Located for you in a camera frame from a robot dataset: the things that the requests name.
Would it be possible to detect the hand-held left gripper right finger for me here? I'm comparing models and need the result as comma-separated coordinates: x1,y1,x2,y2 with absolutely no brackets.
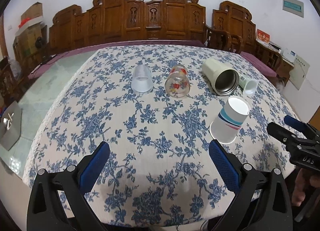
208,140,293,231

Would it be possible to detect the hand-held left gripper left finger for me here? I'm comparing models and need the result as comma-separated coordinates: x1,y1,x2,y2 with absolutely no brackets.
27,142,110,231

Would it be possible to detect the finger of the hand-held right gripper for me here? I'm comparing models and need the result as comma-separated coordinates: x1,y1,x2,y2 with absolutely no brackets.
266,122,305,147
284,115,320,144

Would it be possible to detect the striped white paper cup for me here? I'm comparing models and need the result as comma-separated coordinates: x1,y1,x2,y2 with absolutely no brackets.
209,96,251,145

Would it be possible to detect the small pale green cup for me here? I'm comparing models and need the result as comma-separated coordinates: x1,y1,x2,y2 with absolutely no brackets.
238,74,258,95

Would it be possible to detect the cream steel-lined cup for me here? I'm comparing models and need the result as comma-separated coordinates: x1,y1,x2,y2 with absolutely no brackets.
202,58,240,96

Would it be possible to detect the floral print glass cup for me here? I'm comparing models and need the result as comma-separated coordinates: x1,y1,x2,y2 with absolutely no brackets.
164,65,191,98

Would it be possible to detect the frosted clear plastic cup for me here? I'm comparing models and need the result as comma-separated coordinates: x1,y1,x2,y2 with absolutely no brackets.
132,65,152,93

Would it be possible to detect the person's right hand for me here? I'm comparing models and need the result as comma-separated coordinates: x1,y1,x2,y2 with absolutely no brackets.
292,168,312,207

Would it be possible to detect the blue floral tablecloth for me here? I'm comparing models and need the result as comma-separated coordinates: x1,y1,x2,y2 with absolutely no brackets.
22,41,307,228

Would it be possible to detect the white desktop device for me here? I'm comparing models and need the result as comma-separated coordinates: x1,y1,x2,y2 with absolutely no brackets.
280,49,297,62

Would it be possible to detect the purple armchair cushion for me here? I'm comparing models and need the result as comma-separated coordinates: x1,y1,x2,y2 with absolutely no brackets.
240,51,277,77

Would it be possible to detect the grey metal box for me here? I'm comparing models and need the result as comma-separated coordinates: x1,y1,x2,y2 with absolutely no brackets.
0,101,23,151

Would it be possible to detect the red gift box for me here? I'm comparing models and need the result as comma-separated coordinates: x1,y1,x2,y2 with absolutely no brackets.
256,29,271,44

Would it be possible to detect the long purple bench cushion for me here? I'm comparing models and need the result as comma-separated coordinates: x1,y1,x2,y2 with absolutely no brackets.
27,39,204,80

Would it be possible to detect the carved wooden armchair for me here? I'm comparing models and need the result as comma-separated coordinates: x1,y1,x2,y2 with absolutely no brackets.
204,1,283,71

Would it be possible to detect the dark wooden chair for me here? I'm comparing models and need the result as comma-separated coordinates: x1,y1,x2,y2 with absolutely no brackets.
0,57,28,104

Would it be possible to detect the stack of cardboard boxes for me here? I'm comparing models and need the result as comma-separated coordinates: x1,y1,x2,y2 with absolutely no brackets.
12,24,48,64

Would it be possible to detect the carved wooden bench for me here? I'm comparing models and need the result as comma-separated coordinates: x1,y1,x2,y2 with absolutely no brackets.
47,0,208,54

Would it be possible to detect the open cardboard box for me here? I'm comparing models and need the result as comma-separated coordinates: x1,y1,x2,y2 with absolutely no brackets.
21,2,43,25

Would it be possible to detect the beige wall distribution box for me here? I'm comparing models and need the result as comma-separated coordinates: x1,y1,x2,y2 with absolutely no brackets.
287,56,310,90

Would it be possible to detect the grey-green wall panel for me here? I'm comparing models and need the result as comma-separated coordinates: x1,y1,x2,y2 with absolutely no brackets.
282,0,304,18

